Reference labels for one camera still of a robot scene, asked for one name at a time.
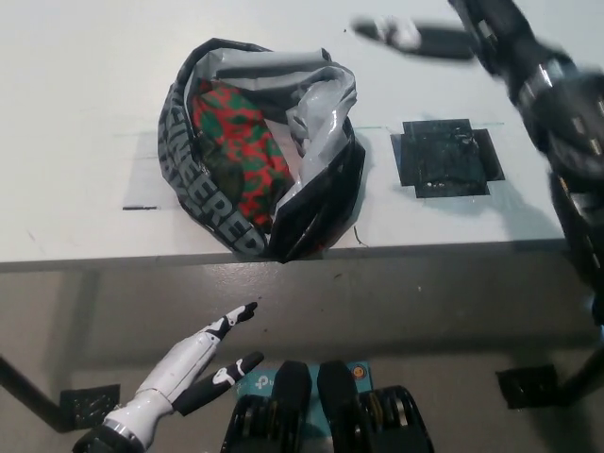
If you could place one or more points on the black grey plastic bag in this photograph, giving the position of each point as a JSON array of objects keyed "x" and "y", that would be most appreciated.
[{"x": 321, "y": 203}]

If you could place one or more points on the black robot feet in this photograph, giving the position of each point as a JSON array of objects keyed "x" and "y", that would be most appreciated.
[{"x": 288, "y": 401}]

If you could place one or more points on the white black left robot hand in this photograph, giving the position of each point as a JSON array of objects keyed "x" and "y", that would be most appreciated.
[{"x": 174, "y": 373}]

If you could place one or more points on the black tape square patch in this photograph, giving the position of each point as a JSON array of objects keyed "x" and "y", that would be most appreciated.
[{"x": 443, "y": 160}]

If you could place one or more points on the red green coffee bean bag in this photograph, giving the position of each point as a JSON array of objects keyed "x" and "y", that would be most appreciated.
[{"x": 236, "y": 141}]

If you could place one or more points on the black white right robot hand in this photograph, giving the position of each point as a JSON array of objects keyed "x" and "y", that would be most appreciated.
[{"x": 505, "y": 33}]

